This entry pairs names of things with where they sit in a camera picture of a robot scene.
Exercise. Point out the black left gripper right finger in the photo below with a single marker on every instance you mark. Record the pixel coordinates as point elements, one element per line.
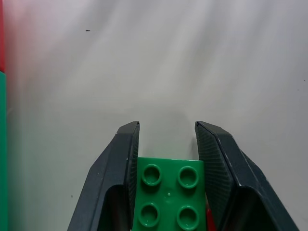
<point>226,168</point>

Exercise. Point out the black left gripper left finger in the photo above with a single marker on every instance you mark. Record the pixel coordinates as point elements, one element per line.
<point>106,173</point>

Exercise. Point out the green studded building block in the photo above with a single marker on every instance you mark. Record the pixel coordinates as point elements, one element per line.
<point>168,192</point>

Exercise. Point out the red building block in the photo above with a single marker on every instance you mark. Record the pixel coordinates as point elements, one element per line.
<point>210,220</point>

